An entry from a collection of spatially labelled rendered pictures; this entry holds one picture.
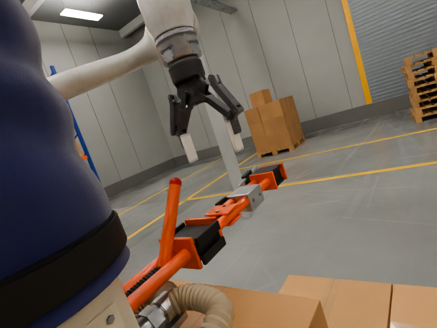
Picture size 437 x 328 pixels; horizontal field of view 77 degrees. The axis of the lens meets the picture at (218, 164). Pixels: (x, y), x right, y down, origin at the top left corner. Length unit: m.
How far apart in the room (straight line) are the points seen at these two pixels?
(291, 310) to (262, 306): 0.05
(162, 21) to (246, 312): 0.57
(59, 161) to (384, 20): 9.24
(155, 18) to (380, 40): 8.84
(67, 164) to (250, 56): 10.09
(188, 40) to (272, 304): 0.53
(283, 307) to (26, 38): 0.52
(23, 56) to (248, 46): 10.11
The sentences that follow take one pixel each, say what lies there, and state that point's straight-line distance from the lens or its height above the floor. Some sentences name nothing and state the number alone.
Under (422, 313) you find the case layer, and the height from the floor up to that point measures 0.54.
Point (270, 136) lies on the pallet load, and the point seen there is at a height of 0.50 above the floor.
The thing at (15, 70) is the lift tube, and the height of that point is 1.38.
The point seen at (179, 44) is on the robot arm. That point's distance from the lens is 0.60.
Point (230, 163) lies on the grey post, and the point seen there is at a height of 0.74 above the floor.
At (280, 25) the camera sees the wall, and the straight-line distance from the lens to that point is 10.03.
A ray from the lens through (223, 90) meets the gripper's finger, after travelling 0.58.
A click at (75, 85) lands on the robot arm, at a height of 1.46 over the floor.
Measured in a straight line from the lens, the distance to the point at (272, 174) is 0.75.
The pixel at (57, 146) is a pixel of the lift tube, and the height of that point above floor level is 1.30.
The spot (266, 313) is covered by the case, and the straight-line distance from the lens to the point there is 0.54.
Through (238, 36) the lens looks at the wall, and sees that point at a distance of 10.57.
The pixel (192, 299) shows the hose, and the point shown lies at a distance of 0.48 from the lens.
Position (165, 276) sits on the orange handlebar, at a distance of 0.46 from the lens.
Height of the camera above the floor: 1.28
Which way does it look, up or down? 8 degrees down
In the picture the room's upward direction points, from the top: 19 degrees counter-clockwise
